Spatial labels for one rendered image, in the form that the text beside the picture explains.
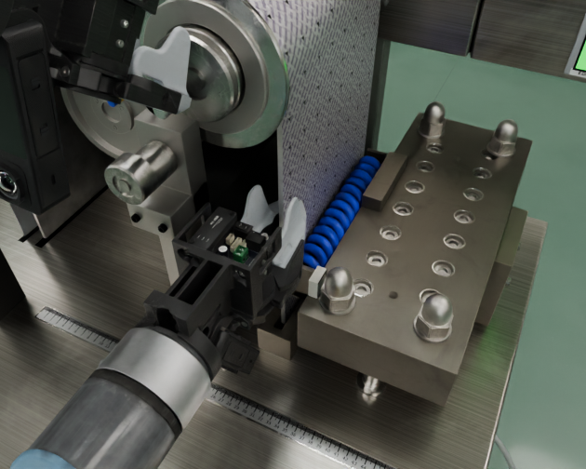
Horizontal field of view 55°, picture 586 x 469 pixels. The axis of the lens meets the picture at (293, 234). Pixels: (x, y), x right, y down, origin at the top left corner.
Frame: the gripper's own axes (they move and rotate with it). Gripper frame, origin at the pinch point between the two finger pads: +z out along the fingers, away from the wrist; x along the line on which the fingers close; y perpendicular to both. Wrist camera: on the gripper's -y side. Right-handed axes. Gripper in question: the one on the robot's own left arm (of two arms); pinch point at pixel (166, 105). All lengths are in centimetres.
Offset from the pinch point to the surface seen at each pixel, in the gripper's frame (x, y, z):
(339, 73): -7.8, 8.1, 16.0
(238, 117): -4.4, 0.7, 3.9
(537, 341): -50, -36, 151
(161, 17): 1.9, 6.3, -0.7
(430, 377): -25.2, -17.1, 14.6
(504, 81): -9, 64, 272
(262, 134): -6.4, 0.0, 4.9
